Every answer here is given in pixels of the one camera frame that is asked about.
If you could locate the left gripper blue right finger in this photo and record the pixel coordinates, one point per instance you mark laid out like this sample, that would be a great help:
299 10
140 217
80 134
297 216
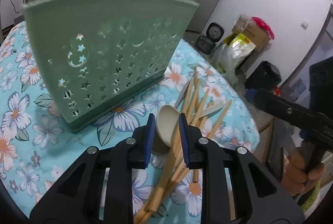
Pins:
190 135

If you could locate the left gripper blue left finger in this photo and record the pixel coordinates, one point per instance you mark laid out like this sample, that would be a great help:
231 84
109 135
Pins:
144 138

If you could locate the beige ceramic soup spoon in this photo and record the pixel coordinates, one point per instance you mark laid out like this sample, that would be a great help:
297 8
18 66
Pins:
166 121

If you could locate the right hand orange glove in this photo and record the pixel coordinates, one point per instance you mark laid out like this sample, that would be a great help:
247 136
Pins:
296 180

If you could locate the floral blue tablecloth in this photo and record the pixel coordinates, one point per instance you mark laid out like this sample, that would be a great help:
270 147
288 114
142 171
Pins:
36 144

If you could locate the black trash bin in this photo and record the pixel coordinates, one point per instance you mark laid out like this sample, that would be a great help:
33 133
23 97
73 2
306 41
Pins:
266 76

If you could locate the plastic bag with vegetables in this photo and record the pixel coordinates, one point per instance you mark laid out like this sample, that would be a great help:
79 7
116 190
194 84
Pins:
222 61

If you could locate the green plastic utensil holder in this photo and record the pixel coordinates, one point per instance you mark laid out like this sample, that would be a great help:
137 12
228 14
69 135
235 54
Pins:
130 41

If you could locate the yellow green food bag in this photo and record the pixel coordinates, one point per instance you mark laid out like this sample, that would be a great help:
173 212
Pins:
240 47

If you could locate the black rice cooker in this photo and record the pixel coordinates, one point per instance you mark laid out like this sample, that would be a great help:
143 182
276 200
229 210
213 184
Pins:
213 35

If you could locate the pink plastic bag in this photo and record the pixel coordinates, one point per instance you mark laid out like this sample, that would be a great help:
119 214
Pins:
264 26

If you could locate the cardboard box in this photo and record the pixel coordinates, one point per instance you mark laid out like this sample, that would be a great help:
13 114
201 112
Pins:
259 37

